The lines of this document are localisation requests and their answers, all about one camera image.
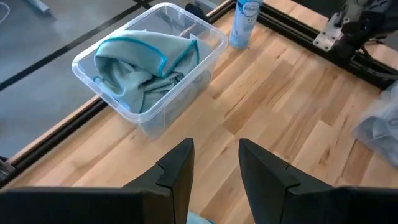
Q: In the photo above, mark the black table clamp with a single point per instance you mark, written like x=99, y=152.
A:
x=194, y=9

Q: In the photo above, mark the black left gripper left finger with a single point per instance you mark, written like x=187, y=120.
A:
x=140, y=207

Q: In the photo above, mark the gray microfiber towel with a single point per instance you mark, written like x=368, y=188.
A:
x=382, y=130

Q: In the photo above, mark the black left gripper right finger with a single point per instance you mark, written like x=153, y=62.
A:
x=295, y=205

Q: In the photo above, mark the light blue teal-edged towel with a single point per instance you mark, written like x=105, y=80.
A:
x=140, y=53
x=197, y=219

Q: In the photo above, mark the light blue spray bottle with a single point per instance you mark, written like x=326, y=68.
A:
x=244, y=28

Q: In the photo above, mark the blue-gray table leg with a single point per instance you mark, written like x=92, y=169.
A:
x=40, y=7

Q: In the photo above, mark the clear plastic bin with label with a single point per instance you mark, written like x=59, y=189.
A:
x=174, y=102

